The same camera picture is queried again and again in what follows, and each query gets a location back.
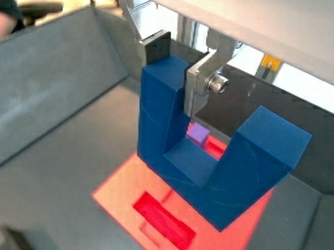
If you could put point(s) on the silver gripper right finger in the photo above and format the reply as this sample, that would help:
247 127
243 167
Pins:
202 77

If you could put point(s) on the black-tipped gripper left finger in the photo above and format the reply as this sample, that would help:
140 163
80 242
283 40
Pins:
153 38

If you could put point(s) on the red puzzle base board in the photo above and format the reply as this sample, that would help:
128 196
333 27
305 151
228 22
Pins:
158 217

